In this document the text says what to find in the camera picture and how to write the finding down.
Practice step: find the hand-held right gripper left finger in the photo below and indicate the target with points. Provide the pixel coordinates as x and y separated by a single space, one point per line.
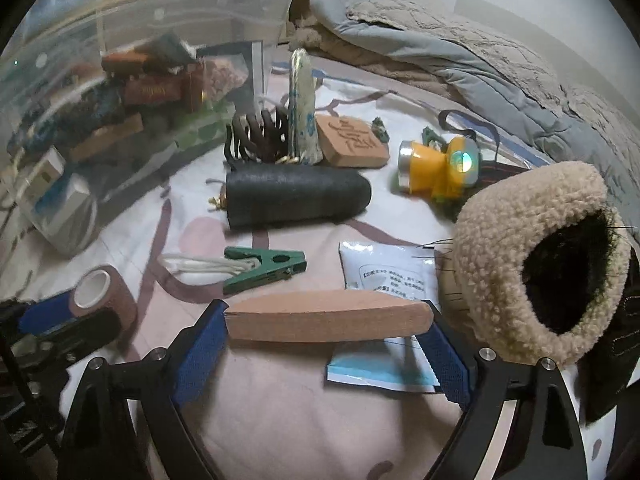
200 355

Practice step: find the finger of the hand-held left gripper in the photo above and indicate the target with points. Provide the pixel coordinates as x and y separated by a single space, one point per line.
47 312
75 335

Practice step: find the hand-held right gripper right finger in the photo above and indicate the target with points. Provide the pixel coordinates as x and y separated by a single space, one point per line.
445 360

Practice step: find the brown tape roll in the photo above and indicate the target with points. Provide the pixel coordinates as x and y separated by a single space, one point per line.
107 302

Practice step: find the pinkish wooden block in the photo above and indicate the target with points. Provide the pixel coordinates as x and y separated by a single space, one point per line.
325 317

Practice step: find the black foam tube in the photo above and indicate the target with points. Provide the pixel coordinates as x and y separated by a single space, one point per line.
295 200

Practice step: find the clear plastic storage bin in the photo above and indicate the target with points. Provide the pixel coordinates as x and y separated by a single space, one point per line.
150 15

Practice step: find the blue white mask packet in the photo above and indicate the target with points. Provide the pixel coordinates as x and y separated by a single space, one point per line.
380 372

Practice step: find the small white packet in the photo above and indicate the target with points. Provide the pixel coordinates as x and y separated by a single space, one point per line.
385 270

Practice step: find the beige fleece hat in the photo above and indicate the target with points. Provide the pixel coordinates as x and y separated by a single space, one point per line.
500 240

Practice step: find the yellow headlamp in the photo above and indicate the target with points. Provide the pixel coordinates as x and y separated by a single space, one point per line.
430 162

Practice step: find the small green clip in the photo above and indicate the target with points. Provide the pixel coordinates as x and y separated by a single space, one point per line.
380 128
430 136

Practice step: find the black hair claw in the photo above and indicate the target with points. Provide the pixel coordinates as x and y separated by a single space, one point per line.
260 135

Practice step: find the carved wooden tag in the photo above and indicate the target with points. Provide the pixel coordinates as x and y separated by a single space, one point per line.
352 140

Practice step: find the red-brown packet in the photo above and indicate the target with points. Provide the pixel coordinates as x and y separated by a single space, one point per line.
152 91

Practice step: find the clear snack bag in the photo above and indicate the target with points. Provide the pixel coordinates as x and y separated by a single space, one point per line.
225 75

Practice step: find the beige textured pillow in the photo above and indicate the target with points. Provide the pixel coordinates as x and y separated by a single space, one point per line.
500 45

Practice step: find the grey duvet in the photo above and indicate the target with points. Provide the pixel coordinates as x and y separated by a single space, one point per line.
400 35

